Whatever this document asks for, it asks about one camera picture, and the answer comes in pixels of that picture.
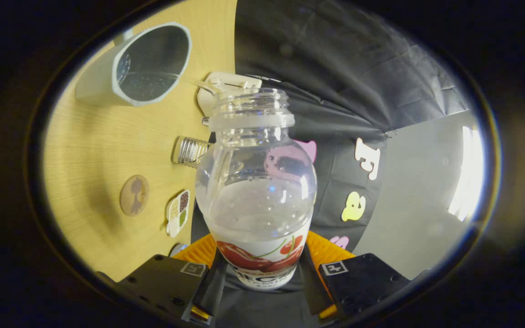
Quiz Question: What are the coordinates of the small wire basket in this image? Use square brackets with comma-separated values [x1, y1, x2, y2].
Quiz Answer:
[171, 136, 213, 169]

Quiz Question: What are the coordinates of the white divided bean dish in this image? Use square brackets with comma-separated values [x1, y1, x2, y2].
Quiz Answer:
[161, 190, 191, 238]

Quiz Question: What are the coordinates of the clear plastic juice bottle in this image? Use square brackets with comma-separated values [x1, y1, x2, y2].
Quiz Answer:
[195, 88, 318, 291]

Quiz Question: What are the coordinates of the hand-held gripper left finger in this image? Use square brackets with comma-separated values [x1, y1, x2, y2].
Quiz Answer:
[96, 233, 229, 326]

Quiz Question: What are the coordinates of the round brown coaster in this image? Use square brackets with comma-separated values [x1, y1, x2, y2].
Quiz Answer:
[119, 174, 150, 216]

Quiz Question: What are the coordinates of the white toaster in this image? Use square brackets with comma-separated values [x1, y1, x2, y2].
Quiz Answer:
[196, 72, 263, 118]

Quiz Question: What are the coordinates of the pale cup with handle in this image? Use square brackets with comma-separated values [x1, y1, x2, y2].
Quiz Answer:
[76, 22, 193, 107]

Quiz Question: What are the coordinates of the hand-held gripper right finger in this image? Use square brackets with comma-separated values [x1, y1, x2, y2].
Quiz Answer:
[299, 230, 411, 325]

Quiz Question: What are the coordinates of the wooden table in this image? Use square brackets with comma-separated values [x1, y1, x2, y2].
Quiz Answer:
[43, 0, 238, 283]

